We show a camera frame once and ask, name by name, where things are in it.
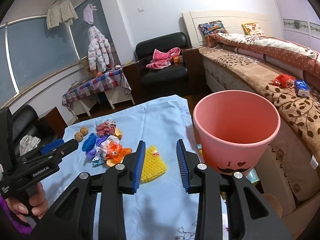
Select hanging pink puffer jacket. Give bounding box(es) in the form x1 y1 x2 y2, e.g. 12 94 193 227
88 25 114 73

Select bed with brown blanket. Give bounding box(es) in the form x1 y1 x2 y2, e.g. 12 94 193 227
199 47 319 235

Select yellow foam fruit net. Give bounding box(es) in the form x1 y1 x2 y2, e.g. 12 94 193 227
141 145 167 184

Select checkered cloth side table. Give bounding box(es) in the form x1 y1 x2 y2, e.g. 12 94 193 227
62 67 134 118

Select blue foam fruit net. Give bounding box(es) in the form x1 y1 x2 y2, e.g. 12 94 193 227
82 133 97 152

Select red dotted quilt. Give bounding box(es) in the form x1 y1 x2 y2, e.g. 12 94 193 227
206 33 319 78

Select red foil wrapper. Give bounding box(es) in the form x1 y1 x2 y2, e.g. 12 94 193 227
96 121 116 137

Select hanging beige jacket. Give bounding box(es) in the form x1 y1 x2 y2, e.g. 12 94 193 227
46 0 79 30

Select colourful patterned pillow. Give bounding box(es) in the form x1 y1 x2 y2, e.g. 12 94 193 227
199 20 228 37

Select purple sleeve forearm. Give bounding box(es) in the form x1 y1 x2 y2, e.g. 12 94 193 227
1 197 33 239

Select pink clothes on armchair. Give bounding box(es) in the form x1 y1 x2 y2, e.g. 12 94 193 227
146 47 181 70

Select orange box on armchair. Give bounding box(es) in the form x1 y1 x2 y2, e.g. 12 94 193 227
173 55 184 63

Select light blue tablecloth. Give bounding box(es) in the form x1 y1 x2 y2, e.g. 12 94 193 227
39 94 230 240

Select orange plastic wrapper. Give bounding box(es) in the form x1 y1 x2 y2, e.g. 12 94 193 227
105 141 132 167

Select red snack bag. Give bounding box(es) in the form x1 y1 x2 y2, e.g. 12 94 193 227
272 74 295 88

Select purple plastic bag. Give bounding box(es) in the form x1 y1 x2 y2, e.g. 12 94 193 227
86 136 108 159

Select hanging pink hat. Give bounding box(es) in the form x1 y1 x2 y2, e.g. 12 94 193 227
83 4 97 25

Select yellow floral pillow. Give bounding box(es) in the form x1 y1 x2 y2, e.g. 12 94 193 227
241 22 266 36

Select black leather armchair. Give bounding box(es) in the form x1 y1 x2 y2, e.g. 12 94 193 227
135 32 189 99

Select pink plastic trash bucket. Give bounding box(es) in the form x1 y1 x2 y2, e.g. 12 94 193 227
193 90 281 175

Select blue tissue pack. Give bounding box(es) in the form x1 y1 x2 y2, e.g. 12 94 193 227
295 80 310 98

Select lilac wardrobe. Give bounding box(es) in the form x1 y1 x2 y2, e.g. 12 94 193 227
276 0 319 51

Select white bed headboard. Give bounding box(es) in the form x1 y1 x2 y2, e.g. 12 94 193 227
182 11 274 48

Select walnut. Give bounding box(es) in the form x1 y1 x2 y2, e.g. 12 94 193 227
74 132 84 142
80 126 88 136

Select left hand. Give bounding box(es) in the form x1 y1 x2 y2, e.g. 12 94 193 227
5 182 48 222

